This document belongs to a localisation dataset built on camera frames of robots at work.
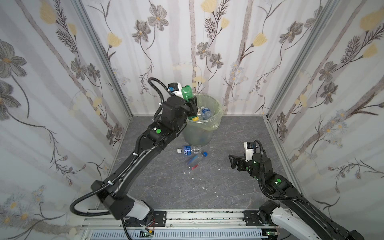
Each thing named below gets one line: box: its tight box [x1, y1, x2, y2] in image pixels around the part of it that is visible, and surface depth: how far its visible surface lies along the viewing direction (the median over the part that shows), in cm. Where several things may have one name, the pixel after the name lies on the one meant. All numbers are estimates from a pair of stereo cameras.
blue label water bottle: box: [200, 106, 212, 120], surface depth 97 cm
